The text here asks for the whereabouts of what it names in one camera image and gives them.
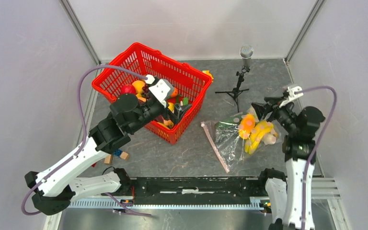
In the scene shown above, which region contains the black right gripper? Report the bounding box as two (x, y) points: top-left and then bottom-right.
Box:
(251, 95), (299, 135)

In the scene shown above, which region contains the yellow toy banana bunch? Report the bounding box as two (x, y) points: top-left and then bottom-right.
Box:
(244, 121), (275, 155)

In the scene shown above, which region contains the orange yellow toy mango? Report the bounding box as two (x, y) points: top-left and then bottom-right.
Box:
(238, 114), (256, 139)

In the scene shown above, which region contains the white radish with leaves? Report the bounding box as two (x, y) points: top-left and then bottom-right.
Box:
(262, 129), (279, 145)

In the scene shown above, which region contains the dark green toy cucumber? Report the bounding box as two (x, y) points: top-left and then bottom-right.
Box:
(214, 121), (240, 130)

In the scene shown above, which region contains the red plastic shopping basket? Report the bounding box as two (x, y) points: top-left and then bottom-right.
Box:
(92, 43), (211, 145)

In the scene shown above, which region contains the clear zip top bag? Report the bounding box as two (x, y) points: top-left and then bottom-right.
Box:
(201, 107), (283, 173)

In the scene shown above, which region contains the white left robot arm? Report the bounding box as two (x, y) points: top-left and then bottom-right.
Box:
(25, 93), (192, 216)

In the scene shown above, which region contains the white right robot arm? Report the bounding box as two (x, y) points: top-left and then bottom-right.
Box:
(251, 97), (325, 230)

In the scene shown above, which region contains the orange green toy papaya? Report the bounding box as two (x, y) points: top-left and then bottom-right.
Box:
(170, 87), (178, 98)

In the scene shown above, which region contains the black mini tripod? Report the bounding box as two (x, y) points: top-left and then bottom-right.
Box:
(215, 67), (250, 112)

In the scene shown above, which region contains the peach toy fruit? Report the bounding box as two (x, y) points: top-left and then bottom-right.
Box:
(131, 80), (146, 94)

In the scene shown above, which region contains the yellow green toy block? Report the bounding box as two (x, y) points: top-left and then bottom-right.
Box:
(202, 70), (214, 82)

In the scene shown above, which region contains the red toy apple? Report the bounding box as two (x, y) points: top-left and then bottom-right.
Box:
(120, 84), (137, 95)

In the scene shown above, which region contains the grey microphone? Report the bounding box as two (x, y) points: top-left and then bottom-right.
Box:
(240, 45), (254, 69)

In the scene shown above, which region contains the wooden toy block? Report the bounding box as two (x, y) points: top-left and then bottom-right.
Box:
(104, 154), (114, 165)
(119, 151), (130, 161)

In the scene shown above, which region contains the blue toy block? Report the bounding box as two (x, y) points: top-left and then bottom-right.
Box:
(113, 149), (123, 158)

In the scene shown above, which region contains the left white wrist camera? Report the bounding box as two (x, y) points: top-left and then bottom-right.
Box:
(145, 74), (174, 107)

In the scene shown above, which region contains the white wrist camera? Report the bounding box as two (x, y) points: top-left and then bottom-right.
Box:
(145, 74), (174, 107)
(279, 84), (303, 108)

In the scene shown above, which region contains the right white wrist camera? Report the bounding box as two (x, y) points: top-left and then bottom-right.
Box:
(279, 84), (303, 108)

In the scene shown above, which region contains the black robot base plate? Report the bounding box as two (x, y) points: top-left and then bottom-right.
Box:
(112, 176), (268, 205)

